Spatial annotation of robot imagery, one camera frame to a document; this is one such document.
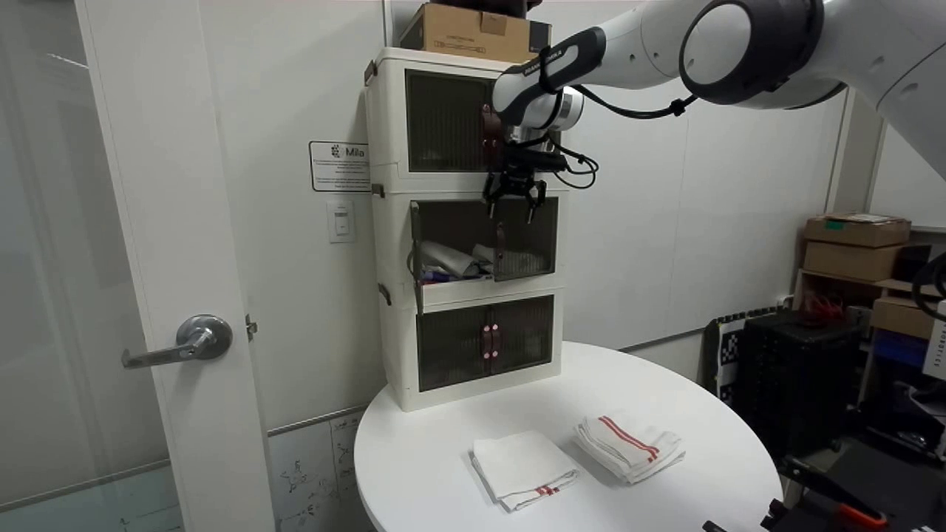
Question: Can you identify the dark cabinet door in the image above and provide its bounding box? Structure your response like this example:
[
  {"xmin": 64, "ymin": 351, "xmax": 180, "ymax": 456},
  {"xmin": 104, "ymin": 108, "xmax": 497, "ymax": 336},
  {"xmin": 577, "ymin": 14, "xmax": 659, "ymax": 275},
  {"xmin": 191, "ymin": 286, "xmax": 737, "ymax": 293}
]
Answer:
[
  {"xmin": 489, "ymin": 295, "xmax": 555, "ymax": 377},
  {"xmin": 416, "ymin": 311, "xmax": 494, "ymax": 392},
  {"xmin": 404, "ymin": 67, "xmax": 497, "ymax": 173}
]

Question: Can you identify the flat cardboard box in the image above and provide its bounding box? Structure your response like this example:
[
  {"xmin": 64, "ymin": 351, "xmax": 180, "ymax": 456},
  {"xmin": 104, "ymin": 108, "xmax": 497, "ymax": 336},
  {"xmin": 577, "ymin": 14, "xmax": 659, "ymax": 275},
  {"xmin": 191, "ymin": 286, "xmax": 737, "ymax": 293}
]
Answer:
[{"xmin": 803, "ymin": 213, "xmax": 914, "ymax": 249}]

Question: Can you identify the black storage crate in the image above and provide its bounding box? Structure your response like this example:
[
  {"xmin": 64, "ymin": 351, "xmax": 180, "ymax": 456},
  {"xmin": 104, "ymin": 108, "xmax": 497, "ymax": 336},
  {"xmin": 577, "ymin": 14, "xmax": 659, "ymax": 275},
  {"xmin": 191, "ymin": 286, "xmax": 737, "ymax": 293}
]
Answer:
[{"xmin": 732, "ymin": 311, "xmax": 863, "ymax": 462}]

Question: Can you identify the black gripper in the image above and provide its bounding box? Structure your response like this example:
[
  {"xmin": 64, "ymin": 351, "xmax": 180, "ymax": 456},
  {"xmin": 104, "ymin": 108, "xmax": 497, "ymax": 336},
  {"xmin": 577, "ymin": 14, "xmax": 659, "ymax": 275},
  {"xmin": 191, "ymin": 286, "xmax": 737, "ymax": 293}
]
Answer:
[{"xmin": 483, "ymin": 131, "xmax": 555, "ymax": 213}]

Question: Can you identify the white stacked storage cabinet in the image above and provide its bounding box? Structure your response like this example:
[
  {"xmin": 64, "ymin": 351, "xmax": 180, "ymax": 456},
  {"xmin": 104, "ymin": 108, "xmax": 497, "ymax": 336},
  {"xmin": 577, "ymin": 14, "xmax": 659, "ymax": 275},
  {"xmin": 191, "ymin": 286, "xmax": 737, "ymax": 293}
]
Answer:
[{"xmin": 360, "ymin": 45, "xmax": 573, "ymax": 410}]

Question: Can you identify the flat folded white towel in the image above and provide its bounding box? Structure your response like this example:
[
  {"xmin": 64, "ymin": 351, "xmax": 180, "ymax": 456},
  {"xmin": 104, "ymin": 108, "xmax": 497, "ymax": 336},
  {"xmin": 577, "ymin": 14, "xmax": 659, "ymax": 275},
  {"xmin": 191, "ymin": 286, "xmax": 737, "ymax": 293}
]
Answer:
[{"xmin": 463, "ymin": 431, "xmax": 585, "ymax": 515}]

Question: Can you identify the small white wall plate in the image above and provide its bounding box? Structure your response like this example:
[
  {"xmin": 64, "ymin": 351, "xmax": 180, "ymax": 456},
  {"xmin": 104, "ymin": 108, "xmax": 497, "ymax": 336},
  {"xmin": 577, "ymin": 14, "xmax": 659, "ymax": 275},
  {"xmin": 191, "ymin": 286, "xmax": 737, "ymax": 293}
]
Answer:
[{"xmin": 329, "ymin": 200, "xmax": 357, "ymax": 249}]

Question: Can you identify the black cable loop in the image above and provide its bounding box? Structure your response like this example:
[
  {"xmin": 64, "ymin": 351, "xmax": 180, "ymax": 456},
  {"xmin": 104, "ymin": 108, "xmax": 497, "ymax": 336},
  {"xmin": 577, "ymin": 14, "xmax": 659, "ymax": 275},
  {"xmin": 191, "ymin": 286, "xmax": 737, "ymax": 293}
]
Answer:
[{"xmin": 911, "ymin": 249, "xmax": 946, "ymax": 324}]

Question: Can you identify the dark upper cabinet door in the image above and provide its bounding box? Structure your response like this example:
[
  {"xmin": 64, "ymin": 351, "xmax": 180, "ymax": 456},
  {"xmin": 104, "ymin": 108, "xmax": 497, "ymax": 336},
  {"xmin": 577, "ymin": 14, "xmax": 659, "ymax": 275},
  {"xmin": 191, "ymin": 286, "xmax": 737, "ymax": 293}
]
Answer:
[{"xmin": 404, "ymin": 67, "xmax": 497, "ymax": 173}]

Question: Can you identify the large cardboard box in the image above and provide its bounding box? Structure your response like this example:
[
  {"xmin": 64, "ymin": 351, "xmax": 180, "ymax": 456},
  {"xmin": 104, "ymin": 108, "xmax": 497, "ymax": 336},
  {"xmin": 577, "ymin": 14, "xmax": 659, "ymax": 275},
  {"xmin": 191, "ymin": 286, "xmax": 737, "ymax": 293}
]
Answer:
[{"xmin": 802, "ymin": 240, "xmax": 904, "ymax": 286}]

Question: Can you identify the white room door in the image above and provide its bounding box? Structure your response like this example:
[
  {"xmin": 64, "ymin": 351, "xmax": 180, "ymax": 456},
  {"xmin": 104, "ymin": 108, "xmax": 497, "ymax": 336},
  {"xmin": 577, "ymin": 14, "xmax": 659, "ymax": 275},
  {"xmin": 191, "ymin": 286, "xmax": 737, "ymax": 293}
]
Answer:
[{"xmin": 73, "ymin": 0, "xmax": 277, "ymax": 532}]

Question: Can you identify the whiteboard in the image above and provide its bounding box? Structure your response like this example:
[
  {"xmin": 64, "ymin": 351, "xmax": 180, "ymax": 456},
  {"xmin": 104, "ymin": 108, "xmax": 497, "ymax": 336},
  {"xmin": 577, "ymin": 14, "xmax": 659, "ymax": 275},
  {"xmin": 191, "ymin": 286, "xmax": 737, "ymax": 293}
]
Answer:
[{"xmin": 866, "ymin": 116, "xmax": 946, "ymax": 237}]

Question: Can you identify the dark lower cabinet door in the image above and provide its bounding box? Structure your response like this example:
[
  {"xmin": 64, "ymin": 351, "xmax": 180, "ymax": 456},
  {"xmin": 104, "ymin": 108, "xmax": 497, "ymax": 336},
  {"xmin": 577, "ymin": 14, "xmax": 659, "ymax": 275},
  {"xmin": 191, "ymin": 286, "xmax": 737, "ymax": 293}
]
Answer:
[
  {"xmin": 416, "ymin": 311, "xmax": 494, "ymax": 392},
  {"xmin": 489, "ymin": 295, "xmax": 555, "ymax": 377}
]

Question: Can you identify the small black box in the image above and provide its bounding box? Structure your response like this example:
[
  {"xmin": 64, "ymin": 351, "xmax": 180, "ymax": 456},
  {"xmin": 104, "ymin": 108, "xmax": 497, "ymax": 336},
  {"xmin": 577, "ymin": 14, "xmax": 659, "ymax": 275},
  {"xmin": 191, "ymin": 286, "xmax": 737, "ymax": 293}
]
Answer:
[{"xmin": 469, "ymin": 0, "xmax": 543, "ymax": 18}]

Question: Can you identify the white blue cloth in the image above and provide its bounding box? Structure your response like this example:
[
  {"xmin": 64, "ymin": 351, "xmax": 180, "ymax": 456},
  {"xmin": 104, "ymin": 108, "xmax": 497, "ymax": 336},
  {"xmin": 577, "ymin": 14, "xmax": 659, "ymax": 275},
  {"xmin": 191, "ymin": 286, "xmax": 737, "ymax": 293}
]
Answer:
[{"xmin": 416, "ymin": 240, "xmax": 497, "ymax": 283}]

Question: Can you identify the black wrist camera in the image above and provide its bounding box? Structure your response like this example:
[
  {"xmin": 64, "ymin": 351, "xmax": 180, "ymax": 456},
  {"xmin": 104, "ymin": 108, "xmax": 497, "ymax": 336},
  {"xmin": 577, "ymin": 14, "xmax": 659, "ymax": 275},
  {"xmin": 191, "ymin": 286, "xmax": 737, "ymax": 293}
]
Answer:
[{"xmin": 512, "ymin": 145, "xmax": 577, "ymax": 170}]

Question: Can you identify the white perforated crate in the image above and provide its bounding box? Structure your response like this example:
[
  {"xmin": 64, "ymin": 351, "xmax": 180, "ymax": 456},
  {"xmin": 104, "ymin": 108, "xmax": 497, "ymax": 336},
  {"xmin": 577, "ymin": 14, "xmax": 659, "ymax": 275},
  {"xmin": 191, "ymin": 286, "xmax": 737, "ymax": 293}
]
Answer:
[{"xmin": 703, "ymin": 308, "xmax": 780, "ymax": 402}]

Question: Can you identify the thick folded red-striped towel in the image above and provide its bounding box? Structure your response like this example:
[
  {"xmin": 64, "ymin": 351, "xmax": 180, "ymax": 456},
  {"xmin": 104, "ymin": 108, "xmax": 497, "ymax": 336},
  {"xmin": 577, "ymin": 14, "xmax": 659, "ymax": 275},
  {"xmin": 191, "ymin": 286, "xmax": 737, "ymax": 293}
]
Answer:
[{"xmin": 571, "ymin": 410, "xmax": 688, "ymax": 487}]

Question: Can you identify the small cardboard box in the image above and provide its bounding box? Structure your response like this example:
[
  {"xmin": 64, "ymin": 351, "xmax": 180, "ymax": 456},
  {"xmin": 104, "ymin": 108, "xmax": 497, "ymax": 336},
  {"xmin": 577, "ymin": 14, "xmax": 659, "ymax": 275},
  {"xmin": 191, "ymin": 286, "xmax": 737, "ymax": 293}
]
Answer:
[{"xmin": 870, "ymin": 293, "xmax": 941, "ymax": 343}]

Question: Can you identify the brown cardboard box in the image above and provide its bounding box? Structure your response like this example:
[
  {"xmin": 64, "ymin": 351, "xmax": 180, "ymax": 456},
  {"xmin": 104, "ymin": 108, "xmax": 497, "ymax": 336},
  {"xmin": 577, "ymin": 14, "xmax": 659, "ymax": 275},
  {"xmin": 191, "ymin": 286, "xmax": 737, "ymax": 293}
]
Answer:
[{"xmin": 400, "ymin": 0, "xmax": 554, "ymax": 64}]

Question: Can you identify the white wall sign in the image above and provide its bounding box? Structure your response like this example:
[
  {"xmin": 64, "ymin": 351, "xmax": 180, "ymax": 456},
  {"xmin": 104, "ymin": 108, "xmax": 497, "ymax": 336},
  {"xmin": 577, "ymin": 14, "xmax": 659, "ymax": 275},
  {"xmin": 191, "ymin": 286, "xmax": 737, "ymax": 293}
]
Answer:
[{"xmin": 308, "ymin": 139, "xmax": 376, "ymax": 194}]

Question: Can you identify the red-handled tool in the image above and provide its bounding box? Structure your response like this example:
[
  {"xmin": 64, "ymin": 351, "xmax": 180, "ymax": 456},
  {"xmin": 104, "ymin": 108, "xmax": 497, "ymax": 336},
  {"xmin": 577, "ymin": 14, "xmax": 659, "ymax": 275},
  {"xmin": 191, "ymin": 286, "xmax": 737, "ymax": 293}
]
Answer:
[{"xmin": 778, "ymin": 456, "xmax": 894, "ymax": 532}]

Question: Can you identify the silver door lever handle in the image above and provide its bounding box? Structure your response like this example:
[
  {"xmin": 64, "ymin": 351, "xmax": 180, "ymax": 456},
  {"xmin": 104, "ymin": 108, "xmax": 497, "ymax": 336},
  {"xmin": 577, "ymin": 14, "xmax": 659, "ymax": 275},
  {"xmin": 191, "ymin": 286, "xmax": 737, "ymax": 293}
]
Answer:
[{"xmin": 121, "ymin": 314, "xmax": 236, "ymax": 371}]

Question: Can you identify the black camera cable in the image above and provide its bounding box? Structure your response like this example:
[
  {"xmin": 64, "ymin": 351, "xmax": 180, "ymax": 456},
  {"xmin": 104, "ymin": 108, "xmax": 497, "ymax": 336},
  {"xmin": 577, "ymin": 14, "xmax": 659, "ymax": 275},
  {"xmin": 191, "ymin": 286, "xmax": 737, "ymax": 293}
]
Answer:
[{"xmin": 554, "ymin": 79, "xmax": 694, "ymax": 191}]

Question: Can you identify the wooden shelf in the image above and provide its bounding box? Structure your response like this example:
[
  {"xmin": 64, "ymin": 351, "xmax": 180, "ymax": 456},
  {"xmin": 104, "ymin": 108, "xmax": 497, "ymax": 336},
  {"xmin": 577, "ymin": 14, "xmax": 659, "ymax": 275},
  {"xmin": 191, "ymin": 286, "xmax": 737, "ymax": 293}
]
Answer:
[{"xmin": 793, "ymin": 268, "xmax": 946, "ymax": 416}]

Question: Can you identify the white wall conduit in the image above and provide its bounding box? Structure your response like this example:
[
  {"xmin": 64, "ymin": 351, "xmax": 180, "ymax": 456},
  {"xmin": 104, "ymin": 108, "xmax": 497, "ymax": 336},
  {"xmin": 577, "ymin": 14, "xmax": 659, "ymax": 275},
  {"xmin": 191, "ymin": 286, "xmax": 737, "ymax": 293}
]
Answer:
[{"xmin": 826, "ymin": 85, "xmax": 873, "ymax": 215}]

